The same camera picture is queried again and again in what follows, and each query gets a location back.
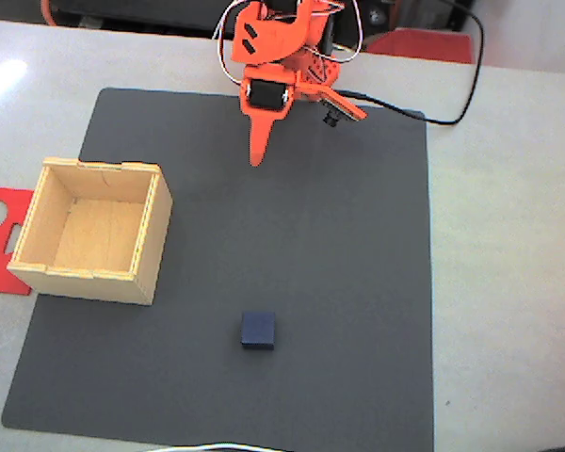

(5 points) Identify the blue cube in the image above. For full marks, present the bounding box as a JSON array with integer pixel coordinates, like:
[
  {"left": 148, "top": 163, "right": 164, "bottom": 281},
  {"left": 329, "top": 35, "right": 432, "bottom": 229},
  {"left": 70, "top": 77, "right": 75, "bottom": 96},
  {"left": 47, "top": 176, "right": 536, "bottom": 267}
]
[{"left": 239, "top": 310, "right": 277, "bottom": 352}]

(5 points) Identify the open wooden box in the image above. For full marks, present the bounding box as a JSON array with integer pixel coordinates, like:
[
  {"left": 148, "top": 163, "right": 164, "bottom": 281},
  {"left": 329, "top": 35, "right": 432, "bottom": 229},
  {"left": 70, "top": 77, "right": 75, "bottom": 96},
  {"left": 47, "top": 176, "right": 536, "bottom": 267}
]
[{"left": 7, "top": 156, "right": 174, "bottom": 307}]

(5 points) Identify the dark grey mat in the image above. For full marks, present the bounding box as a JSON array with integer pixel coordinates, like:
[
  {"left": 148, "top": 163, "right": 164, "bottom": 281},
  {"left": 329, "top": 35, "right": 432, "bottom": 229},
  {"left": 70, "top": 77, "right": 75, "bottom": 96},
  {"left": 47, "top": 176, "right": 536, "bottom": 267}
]
[{"left": 0, "top": 87, "right": 435, "bottom": 452}]

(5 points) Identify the red flat object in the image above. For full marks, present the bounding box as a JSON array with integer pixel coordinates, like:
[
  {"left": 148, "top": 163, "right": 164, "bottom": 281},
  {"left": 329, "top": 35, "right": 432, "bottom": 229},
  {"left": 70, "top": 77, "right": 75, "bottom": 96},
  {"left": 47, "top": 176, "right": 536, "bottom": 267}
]
[{"left": 364, "top": 26, "right": 476, "bottom": 65}]

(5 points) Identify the red cut-out sheet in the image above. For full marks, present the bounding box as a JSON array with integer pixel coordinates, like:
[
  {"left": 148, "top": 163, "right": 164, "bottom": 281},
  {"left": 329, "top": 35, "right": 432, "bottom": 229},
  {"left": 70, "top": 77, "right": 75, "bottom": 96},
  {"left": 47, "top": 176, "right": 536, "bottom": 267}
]
[{"left": 0, "top": 186, "right": 35, "bottom": 297}]

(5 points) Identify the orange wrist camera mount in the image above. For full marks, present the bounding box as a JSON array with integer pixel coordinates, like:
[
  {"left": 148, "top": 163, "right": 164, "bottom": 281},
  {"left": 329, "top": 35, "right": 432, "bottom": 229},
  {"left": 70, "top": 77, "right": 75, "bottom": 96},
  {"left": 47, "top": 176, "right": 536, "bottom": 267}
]
[{"left": 300, "top": 82, "right": 369, "bottom": 127}]

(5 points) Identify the black camera cable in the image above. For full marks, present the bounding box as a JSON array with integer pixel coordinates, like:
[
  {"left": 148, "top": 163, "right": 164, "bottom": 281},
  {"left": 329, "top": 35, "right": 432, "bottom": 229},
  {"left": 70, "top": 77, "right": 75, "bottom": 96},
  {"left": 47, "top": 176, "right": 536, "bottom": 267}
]
[{"left": 331, "top": 0, "right": 485, "bottom": 127}]

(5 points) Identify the white cable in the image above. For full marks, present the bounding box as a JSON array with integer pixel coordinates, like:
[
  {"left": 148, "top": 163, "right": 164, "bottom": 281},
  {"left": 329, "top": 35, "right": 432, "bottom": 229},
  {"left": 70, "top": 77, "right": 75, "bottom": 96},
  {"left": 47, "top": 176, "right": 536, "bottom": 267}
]
[{"left": 145, "top": 441, "right": 288, "bottom": 452}]

